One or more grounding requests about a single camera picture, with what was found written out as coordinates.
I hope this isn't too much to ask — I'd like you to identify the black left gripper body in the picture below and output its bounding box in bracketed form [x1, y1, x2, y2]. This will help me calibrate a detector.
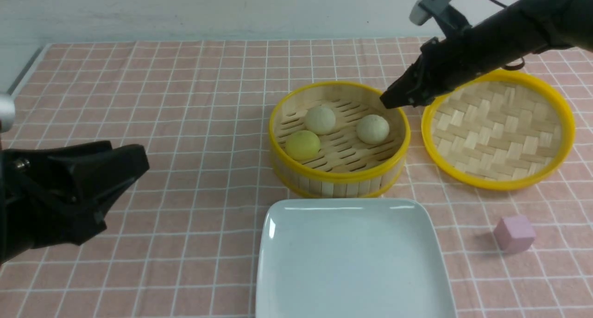
[0, 151, 51, 265]

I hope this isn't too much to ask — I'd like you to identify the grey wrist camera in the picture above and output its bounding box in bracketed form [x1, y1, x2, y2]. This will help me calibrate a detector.
[409, 0, 472, 38]
[0, 93, 16, 134]

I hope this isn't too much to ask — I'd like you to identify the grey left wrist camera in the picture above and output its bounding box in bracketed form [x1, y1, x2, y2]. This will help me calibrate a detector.
[0, 93, 16, 134]

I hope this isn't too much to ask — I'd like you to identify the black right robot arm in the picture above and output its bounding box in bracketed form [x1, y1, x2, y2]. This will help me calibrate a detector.
[380, 0, 593, 109]

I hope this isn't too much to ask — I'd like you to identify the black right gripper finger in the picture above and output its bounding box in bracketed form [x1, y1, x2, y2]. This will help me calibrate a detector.
[380, 61, 429, 109]

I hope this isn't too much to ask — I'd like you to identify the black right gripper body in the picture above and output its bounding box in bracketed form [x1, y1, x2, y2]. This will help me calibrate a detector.
[419, 10, 550, 106]

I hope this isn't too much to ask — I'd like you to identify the yellow-rimmed woven steamer lid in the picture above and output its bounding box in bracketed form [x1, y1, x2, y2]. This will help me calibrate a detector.
[421, 70, 576, 191]

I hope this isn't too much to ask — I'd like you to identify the yellow-rimmed bamboo steamer basket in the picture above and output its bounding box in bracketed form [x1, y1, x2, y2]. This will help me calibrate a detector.
[268, 81, 411, 198]

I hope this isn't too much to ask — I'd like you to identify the pink cube block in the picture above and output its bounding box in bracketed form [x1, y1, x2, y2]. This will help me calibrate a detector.
[493, 215, 536, 254]

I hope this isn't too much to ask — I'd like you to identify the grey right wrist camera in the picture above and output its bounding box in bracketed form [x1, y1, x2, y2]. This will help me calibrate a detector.
[409, 0, 472, 38]

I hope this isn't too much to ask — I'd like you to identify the white square plate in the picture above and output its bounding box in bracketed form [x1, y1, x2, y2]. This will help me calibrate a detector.
[255, 198, 457, 318]

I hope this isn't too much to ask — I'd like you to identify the pink checkered tablecloth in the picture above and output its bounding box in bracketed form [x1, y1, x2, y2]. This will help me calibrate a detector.
[1, 38, 593, 318]

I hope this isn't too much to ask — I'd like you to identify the yellow steamed bun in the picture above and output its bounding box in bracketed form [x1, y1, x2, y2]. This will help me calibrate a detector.
[284, 130, 321, 161]

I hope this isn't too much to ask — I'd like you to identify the beige steamed bun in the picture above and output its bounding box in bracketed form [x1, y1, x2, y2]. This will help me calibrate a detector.
[303, 105, 336, 135]
[356, 114, 390, 145]

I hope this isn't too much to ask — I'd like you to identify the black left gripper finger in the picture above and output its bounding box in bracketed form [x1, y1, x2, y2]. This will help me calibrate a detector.
[32, 188, 116, 249]
[19, 140, 150, 203]

